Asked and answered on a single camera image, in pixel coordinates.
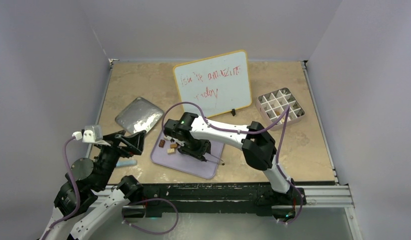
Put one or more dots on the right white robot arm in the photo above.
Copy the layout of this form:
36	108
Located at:
195	134

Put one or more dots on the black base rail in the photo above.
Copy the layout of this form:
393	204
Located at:
256	198

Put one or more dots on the metal tweezers black tips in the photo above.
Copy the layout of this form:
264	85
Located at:
214	159

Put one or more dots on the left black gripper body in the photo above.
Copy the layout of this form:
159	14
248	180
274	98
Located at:
109	155

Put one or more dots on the lilac plastic tray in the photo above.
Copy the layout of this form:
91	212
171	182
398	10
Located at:
185	163

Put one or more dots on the yellow framed whiteboard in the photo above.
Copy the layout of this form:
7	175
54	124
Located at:
214	85

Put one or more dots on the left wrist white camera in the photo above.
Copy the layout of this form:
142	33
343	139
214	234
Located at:
91	134

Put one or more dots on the light blue marker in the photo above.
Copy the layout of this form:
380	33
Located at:
126	163

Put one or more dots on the silver metal box lid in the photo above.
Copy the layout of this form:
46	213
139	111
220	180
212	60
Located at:
139	115

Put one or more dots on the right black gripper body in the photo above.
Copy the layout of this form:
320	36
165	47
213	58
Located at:
196	148

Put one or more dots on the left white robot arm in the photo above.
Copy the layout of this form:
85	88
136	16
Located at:
86	177

